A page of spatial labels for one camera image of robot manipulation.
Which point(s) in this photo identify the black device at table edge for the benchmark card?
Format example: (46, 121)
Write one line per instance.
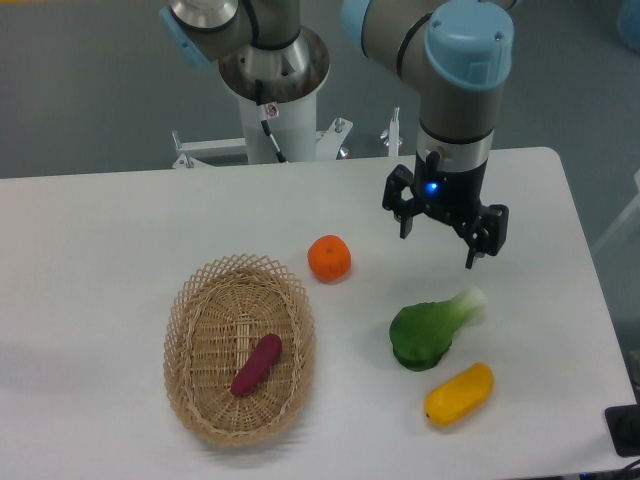
(623, 425)

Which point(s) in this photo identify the green bok choy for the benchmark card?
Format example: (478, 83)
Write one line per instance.
(422, 334)

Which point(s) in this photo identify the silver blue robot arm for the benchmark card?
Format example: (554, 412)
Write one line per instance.
(457, 55)

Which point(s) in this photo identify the woven wicker basket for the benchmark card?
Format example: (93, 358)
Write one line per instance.
(217, 320)

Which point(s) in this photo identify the white metal base frame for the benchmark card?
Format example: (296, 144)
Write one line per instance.
(329, 145)

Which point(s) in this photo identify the orange tangerine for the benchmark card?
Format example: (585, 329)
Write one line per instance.
(329, 258)

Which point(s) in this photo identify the purple sweet potato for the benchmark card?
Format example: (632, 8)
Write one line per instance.
(257, 367)

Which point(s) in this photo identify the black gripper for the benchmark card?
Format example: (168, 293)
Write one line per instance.
(452, 198)

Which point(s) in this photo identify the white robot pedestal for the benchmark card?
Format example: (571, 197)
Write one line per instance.
(291, 126)

